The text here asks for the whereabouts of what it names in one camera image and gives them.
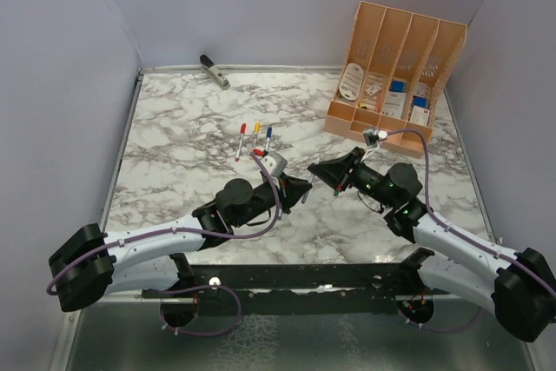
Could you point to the white paper box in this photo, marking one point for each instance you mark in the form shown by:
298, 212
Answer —
394, 104

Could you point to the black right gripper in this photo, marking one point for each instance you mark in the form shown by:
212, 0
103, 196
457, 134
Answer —
337, 171

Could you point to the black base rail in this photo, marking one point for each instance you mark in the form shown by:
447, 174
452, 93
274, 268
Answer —
305, 289

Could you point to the orange desk organizer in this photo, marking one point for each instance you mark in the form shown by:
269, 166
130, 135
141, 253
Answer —
392, 44

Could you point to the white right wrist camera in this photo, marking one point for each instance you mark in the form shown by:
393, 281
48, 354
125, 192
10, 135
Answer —
373, 137

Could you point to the grey black stapler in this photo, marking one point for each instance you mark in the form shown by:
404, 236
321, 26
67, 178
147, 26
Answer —
210, 69

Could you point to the white oval perforated plate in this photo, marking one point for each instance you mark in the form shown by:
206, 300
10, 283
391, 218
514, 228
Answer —
351, 81

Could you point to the orange-tipped white pen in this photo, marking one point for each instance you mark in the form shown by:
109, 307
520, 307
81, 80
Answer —
254, 140

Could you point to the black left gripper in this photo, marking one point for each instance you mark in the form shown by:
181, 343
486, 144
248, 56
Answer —
294, 188

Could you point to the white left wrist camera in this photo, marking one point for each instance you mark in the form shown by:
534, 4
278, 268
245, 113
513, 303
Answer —
272, 161

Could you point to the magenta-tipped white pen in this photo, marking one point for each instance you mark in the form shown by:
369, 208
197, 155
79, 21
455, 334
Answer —
310, 182

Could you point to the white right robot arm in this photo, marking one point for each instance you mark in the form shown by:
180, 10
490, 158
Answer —
517, 287

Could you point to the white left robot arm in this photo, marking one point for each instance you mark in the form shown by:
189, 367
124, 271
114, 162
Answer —
93, 263

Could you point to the blue white box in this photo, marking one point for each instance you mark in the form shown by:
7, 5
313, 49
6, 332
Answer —
398, 86

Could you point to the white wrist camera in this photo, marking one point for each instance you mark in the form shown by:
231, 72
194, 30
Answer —
373, 137
272, 161

